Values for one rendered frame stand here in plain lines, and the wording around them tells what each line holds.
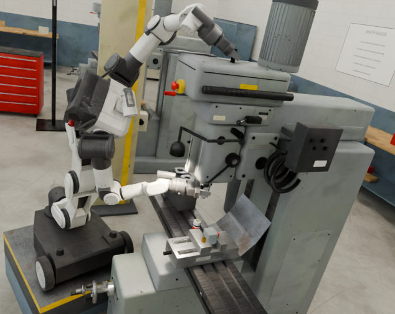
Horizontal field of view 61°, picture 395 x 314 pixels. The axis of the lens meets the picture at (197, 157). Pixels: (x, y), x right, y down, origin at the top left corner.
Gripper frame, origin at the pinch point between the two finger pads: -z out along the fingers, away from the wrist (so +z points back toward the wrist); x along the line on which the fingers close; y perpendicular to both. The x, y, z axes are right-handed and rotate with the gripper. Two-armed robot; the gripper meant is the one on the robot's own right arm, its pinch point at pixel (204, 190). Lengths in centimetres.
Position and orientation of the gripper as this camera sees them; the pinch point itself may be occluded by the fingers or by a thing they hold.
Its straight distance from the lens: 177.7
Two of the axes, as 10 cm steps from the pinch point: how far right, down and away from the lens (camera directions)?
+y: -1.8, 9.0, 3.9
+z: -9.8, -1.6, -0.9
